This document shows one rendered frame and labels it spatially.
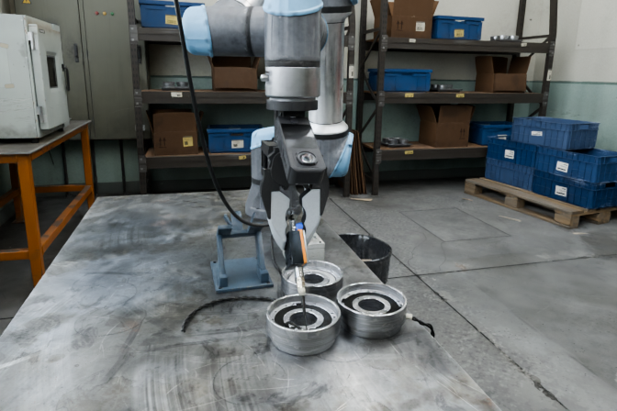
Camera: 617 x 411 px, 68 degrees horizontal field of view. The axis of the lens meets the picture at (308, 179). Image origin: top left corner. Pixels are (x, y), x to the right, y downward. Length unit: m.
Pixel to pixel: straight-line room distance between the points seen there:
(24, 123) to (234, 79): 1.88
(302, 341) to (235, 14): 0.48
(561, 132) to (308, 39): 3.88
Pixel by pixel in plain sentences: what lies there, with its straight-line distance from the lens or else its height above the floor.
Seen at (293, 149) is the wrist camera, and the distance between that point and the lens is 0.56.
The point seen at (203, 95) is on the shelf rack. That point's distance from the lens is 4.03.
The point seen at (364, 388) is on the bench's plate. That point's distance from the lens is 0.61.
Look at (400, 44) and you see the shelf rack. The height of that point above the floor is 1.44.
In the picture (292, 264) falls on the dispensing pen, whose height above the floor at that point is 0.91.
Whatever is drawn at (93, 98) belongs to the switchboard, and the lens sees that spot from 4.45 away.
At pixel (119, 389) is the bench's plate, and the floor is 0.80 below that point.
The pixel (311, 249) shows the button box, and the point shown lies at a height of 0.84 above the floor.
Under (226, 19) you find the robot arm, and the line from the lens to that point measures 0.73.
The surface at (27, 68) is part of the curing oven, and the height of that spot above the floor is 1.17.
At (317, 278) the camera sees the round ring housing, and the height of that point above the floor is 0.82.
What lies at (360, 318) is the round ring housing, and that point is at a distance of 0.68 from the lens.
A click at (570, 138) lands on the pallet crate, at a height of 0.67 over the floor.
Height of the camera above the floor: 1.17
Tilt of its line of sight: 13 degrees down
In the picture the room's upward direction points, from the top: 1 degrees clockwise
